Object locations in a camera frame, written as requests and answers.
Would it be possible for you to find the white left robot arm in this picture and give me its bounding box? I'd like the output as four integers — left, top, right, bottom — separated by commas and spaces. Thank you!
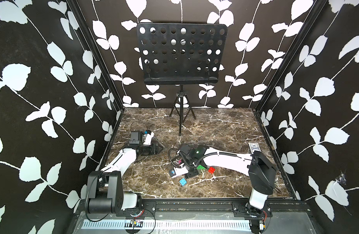
85, 130, 164, 214

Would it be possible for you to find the black front rail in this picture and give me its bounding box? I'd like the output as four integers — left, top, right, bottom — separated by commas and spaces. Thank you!
76, 198, 312, 220

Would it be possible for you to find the playing card box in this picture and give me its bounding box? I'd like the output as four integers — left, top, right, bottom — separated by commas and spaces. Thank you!
248, 142, 261, 154

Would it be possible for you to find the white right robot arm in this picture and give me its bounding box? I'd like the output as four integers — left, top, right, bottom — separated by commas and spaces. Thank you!
168, 144, 278, 210

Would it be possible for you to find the black music stand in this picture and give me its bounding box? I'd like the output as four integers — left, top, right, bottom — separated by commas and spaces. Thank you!
137, 22, 228, 125

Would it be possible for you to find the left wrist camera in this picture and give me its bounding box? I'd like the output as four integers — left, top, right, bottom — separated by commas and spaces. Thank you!
142, 130, 154, 146

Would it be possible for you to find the blue lego brick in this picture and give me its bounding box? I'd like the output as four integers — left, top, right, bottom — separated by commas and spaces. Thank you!
179, 178, 187, 186

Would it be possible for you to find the green lego brick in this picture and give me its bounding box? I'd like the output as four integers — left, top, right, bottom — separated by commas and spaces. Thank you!
197, 165, 206, 170

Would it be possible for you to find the white perforated strip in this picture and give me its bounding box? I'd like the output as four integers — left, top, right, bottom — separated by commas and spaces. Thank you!
81, 219, 251, 232

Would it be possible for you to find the red lego brick right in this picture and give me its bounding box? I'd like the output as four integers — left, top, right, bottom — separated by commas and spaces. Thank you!
208, 167, 215, 174

